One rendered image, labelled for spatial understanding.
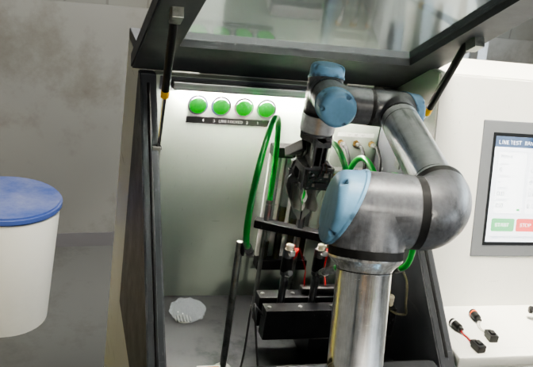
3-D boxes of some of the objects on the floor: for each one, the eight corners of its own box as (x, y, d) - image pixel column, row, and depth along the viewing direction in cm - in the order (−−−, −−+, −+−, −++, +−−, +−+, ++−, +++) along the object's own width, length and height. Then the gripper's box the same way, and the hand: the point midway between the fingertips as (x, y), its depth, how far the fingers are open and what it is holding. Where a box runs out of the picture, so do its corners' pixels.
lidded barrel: (47, 282, 361) (51, 173, 342) (66, 335, 322) (72, 215, 303) (-57, 292, 341) (-59, 177, 321) (-51, 349, 302) (-52, 223, 283)
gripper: (304, 139, 155) (289, 231, 163) (343, 142, 158) (327, 231, 165) (292, 126, 163) (278, 214, 170) (331, 128, 166) (315, 215, 173)
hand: (299, 212), depth 170 cm, fingers closed
